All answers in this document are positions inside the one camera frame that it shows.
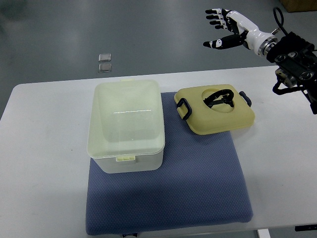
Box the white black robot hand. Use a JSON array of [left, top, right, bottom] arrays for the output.
[[203, 8, 278, 57]]

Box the yellow box lid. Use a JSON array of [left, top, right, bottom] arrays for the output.
[[174, 84, 255, 135]]

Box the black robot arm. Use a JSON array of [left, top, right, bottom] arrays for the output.
[[265, 7, 317, 115]]

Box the cardboard box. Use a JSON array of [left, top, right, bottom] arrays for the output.
[[280, 0, 317, 12]]

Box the white storage box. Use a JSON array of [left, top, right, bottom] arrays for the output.
[[87, 80, 165, 174]]

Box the blue padded mat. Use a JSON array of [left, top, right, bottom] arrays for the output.
[[86, 92, 253, 236]]

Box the black table control panel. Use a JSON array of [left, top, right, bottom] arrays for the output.
[[295, 224, 317, 232]]

